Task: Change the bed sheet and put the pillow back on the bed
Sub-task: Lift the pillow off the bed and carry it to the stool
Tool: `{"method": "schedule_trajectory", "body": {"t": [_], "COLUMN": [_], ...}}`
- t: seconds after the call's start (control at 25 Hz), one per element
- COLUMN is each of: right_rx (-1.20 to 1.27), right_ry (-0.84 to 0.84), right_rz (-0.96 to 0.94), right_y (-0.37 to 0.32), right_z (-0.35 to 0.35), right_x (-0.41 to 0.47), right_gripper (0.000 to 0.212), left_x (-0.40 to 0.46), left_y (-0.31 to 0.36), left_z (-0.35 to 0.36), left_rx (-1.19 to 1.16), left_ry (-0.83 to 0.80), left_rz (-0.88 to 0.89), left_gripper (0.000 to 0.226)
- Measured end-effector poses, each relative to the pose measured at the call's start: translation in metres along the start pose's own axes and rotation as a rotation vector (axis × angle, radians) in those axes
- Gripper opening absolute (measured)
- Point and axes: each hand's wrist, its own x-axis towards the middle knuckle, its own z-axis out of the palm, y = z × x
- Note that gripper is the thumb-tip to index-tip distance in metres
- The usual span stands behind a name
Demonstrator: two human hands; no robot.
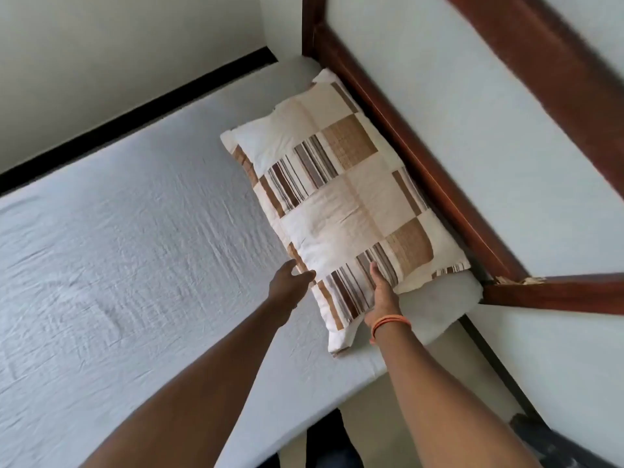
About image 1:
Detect person's right hand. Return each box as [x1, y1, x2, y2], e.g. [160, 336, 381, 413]
[365, 260, 406, 327]

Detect person's left hand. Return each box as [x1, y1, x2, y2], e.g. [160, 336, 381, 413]
[268, 260, 317, 313]

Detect beige patchwork striped pillow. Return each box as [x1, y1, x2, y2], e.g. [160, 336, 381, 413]
[219, 68, 473, 359]

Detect grey bed sheet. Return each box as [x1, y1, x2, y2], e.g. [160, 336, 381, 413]
[0, 55, 484, 468]

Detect brown wooden bed headboard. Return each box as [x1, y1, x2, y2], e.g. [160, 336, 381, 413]
[301, 0, 624, 317]

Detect person's right forearm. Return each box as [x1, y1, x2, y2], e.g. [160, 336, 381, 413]
[372, 321, 540, 468]

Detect person's left forearm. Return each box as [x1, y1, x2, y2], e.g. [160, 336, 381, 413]
[80, 299, 306, 468]

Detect person's dark trousers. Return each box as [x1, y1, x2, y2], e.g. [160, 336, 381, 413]
[305, 411, 364, 468]

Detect orange wrist band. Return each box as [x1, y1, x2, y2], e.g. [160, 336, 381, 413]
[369, 314, 413, 346]

